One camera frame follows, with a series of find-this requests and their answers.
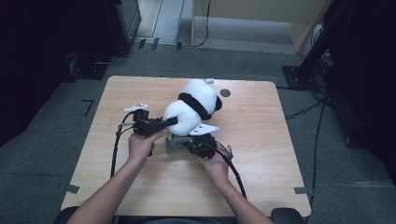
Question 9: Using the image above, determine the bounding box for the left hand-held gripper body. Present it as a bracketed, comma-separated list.
[124, 103, 164, 138]

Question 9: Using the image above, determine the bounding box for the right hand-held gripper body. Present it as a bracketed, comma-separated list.
[186, 123, 219, 160]

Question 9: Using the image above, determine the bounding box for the gray knit hat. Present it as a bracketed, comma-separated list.
[164, 135, 191, 155]

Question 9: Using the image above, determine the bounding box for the panda plush toy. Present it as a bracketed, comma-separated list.
[162, 77, 224, 141]

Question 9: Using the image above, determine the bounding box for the person's left hand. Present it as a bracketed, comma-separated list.
[127, 129, 168, 166]

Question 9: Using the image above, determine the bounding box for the person's right hand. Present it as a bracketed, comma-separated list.
[197, 148, 232, 189]

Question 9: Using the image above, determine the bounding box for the black stand base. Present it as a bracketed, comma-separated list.
[66, 52, 108, 81]

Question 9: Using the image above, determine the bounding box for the person's blue shirt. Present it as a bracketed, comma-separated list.
[146, 218, 204, 224]

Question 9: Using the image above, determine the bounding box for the black chair armrest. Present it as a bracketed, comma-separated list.
[270, 207, 306, 224]
[54, 205, 80, 224]

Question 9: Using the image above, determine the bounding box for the black metal stand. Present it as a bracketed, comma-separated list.
[281, 0, 353, 91]

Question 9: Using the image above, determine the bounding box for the light wooden cabinet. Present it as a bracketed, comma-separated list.
[191, 0, 332, 54]

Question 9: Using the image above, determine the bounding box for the left hand-held gripper cable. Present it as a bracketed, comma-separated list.
[110, 111, 136, 179]

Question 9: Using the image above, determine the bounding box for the hand-held gripper cable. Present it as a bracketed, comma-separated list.
[214, 139, 248, 200]
[110, 111, 136, 179]

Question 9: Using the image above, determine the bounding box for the right hand-held gripper cable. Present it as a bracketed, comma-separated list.
[214, 139, 248, 200]

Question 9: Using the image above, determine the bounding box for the black looped floor cable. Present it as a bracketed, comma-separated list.
[92, 50, 129, 65]

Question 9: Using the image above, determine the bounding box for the black hanging cable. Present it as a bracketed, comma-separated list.
[186, 0, 212, 49]

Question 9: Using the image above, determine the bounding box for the tangle of cables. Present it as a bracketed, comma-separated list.
[311, 49, 334, 91]

